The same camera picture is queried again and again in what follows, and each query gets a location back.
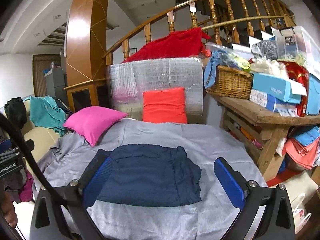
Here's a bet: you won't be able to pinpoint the wicker basket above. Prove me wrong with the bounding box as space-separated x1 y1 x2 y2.
205 65 253 100

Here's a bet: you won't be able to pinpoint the grey metal cabinet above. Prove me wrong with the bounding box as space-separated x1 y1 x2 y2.
45 66 67 100

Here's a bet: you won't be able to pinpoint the cream cloth bundle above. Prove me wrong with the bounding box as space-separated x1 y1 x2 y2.
250 58 290 79

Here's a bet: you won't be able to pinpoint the red cloth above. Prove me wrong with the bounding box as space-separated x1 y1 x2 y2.
121 27 212 63

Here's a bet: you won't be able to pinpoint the blue folded cloth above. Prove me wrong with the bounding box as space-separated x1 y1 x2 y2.
292 126 320 147

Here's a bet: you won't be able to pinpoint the blue carton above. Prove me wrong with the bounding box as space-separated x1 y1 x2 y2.
305 74 320 115

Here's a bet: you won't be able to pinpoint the red gift bag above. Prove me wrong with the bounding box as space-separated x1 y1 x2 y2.
280 62 310 117

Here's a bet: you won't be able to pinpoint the beige sofa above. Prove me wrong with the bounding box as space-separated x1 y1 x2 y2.
5 100 65 178

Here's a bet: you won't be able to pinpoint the black garment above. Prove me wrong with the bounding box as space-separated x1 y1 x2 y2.
4 97 28 130

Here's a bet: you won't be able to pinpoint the pink pillow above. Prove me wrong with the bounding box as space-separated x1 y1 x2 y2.
63 106 128 147

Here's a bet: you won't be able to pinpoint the navy blue zip jacket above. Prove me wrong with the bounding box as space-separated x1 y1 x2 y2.
81 144 202 208

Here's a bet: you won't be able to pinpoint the clear plastic storage box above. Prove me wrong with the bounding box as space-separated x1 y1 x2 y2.
272 26 320 78

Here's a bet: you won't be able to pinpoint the teal garment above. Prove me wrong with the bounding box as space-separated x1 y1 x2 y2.
24 95 67 137

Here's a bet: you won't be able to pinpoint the grey blanket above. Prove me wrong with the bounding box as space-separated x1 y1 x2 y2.
34 119 269 240

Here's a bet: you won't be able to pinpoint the yellow green bag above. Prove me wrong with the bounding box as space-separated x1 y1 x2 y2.
226 51 251 70

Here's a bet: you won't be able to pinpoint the wooden table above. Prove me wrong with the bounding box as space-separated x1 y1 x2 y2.
212 95 320 175

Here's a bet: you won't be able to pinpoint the brown curtain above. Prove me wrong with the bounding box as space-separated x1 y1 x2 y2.
32 54 62 98

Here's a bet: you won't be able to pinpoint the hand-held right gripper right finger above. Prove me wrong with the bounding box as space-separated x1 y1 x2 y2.
214 157 295 240

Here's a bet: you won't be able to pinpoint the wooden pillar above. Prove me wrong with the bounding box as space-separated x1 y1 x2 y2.
63 0 112 113

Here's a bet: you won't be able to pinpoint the coral folded cloths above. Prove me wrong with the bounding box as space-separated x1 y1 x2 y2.
285 137 320 170

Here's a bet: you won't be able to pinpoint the person's left hand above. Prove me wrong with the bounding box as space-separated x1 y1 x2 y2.
0 180 18 228

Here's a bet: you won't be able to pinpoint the cardboard box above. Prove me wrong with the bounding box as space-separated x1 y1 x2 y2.
282 171 320 205

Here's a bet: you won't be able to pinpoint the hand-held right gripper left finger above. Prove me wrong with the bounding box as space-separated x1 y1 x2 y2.
29 152 112 240

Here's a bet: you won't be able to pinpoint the dark plastic bag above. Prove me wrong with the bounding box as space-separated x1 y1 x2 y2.
251 40 278 60

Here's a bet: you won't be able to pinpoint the silver foil insulation panel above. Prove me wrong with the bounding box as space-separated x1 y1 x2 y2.
106 57 204 125

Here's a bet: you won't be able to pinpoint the light blue box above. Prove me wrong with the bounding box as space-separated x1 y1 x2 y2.
251 72 308 104

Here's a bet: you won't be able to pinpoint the black cable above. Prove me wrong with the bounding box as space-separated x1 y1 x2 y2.
0 114 68 204

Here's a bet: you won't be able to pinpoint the red orange pillow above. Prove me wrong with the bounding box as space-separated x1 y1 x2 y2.
142 87 188 124

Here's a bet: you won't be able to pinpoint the wooden stair railing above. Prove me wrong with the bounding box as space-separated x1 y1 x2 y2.
102 0 297 65

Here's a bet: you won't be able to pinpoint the white patterned bag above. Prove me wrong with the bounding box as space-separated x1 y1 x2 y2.
290 193 313 233

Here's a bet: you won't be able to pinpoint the magenta garment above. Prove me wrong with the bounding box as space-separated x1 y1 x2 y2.
19 167 35 203

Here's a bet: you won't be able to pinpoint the white patterned box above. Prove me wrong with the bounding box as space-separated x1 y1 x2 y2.
250 89 299 117

